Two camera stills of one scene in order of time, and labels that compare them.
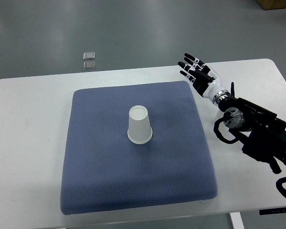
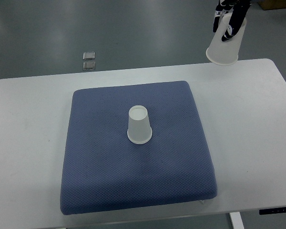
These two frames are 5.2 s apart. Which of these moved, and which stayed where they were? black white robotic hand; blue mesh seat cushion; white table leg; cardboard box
Moved: black white robotic hand
Stayed: cardboard box; white table leg; blue mesh seat cushion
